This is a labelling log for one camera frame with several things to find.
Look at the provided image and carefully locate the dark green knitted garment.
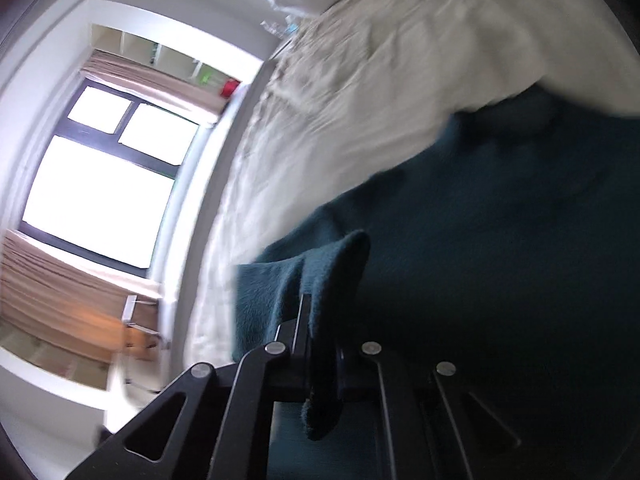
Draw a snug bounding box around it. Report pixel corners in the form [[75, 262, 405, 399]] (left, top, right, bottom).
[[232, 86, 639, 479]]

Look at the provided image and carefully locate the beige curtain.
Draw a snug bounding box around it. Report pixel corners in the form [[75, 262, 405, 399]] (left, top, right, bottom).
[[1, 50, 227, 362]]

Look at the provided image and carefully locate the black framed window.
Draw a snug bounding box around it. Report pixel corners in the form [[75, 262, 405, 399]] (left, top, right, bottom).
[[18, 79, 200, 276]]

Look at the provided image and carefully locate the beige bed blanket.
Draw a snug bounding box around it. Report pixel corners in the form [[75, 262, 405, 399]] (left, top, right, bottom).
[[182, 0, 639, 364]]

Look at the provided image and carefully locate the red box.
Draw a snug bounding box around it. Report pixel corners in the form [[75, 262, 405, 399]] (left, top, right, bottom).
[[219, 78, 240, 100]]

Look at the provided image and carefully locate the clear water bottle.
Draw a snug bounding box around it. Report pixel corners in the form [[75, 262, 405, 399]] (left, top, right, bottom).
[[262, 15, 299, 40]]

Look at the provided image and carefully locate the white wall shelf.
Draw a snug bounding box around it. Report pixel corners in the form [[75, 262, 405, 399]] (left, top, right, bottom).
[[91, 24, 233, 94]]

